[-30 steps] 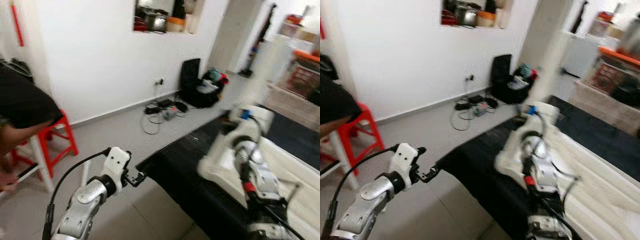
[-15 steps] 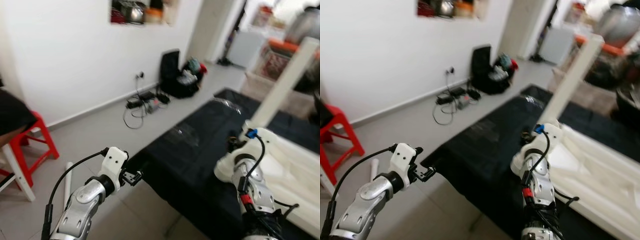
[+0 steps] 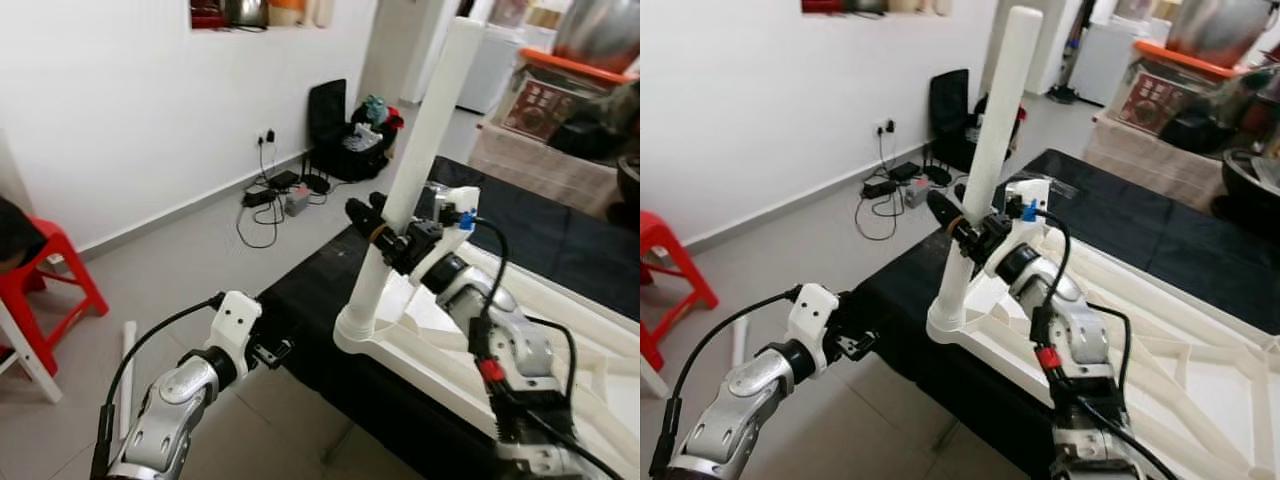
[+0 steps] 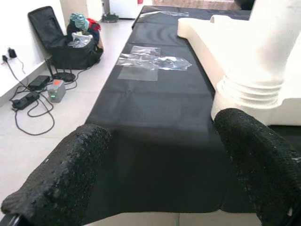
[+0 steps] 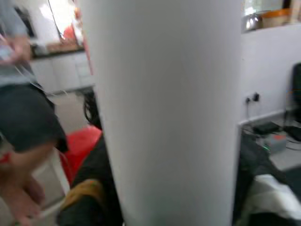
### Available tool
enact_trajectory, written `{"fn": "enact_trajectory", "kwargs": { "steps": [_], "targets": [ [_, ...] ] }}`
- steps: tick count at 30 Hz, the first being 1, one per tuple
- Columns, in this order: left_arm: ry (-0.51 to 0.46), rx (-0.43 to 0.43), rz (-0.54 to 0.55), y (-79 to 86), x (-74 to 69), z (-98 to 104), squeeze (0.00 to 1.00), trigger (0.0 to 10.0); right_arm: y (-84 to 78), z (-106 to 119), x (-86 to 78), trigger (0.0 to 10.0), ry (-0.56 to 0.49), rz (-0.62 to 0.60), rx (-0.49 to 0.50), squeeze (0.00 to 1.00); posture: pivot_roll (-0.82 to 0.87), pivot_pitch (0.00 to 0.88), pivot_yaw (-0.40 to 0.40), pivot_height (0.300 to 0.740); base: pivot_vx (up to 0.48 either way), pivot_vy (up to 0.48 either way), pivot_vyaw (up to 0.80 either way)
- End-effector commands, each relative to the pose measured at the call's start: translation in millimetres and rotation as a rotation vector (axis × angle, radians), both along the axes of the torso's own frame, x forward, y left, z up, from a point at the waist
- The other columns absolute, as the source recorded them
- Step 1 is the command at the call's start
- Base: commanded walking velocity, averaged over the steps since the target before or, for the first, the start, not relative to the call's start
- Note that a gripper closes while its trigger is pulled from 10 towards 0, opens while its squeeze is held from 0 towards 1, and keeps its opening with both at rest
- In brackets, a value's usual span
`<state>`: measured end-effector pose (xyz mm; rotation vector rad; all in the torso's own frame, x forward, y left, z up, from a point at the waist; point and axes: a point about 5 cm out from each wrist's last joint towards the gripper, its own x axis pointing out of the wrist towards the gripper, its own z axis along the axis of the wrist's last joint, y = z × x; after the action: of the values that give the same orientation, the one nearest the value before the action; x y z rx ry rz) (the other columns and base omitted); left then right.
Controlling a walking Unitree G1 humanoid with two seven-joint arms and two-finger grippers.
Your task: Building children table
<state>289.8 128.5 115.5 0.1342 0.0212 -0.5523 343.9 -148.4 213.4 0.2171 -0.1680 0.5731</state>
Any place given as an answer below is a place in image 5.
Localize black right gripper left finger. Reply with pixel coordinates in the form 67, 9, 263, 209
57, 136, 124, 226

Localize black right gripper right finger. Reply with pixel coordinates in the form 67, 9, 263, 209
231, 135, 301, 226

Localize white plastic table leg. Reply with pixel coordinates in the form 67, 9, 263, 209
79, 0, 243, 226

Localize tan rubber band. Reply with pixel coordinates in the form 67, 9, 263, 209
60, 180, 106, 210

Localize red stool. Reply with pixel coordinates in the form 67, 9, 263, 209
60, 126, 103, 186

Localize grey electronic box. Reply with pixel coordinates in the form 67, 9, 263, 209
261, 134, 287, 153

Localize white wooden stool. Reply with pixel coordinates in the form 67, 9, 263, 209
32, 150, 71, 217

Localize black power adapter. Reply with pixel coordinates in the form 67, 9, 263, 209
253, 121, 280, 134

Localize person in grey shirt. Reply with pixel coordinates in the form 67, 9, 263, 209
0, 0, 69, 226

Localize white kitchen cabinets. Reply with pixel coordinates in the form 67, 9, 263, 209
30, 44, 95, 92

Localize small steel cooking pot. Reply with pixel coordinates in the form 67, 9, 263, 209
242, 11, 263, 32

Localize orange bowl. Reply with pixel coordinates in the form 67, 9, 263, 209
261, 8, 292, 28

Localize black tangled cables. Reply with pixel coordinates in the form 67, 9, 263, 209
83, 90, 103, 129

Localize black wall charger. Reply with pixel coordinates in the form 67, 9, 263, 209
244, 92, 261, 104

